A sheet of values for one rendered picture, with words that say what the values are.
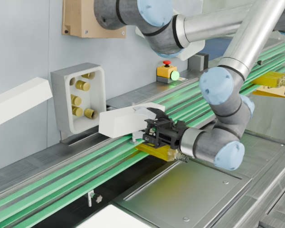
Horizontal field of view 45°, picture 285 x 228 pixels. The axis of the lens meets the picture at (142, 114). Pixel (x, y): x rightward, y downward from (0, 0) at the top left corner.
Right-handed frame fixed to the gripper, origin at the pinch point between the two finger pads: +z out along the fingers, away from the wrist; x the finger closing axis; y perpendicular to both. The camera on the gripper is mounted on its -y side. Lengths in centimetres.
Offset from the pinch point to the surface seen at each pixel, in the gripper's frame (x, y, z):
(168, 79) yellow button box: -3, -53, 27
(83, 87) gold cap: -4.4, -1.8, 28.0
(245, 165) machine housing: 29, -63, -14
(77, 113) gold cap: 5.3, 0.5, 27.9
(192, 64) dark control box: -8, -80, 31
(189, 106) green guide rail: 8, -56, 15
